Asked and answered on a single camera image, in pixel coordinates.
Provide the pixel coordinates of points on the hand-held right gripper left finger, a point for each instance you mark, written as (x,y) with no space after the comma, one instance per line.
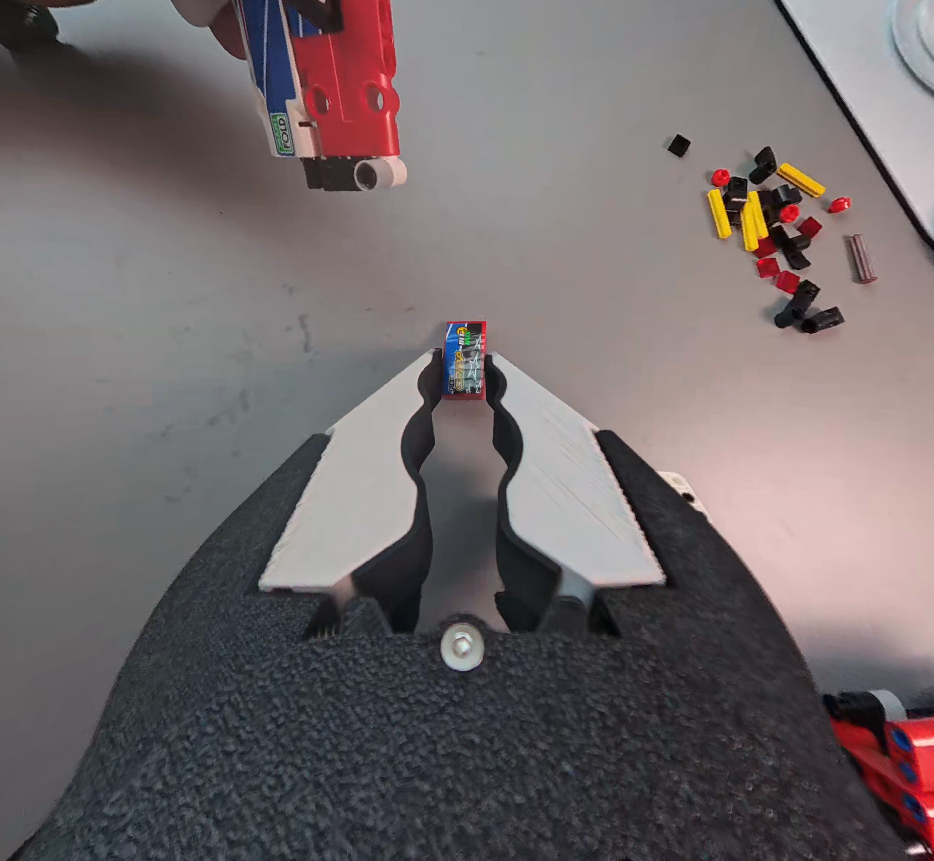
(343,511)

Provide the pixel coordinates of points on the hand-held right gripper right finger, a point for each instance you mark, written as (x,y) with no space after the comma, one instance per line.
(576,511)

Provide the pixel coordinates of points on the red and white toy panel assembly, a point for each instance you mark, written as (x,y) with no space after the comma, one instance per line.
(350,73)

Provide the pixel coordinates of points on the red stickered toy slope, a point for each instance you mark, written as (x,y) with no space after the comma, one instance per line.
(465,361)

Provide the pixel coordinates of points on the white angled toy beam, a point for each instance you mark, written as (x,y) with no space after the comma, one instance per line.
(686,496)

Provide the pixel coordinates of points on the pile of small toy pieces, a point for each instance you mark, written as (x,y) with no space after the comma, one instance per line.
(773,233)

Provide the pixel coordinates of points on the toy car model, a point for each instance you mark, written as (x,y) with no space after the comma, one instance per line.
(883,759)

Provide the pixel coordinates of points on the white book stand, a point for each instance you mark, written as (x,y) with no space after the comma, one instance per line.
(839,14)

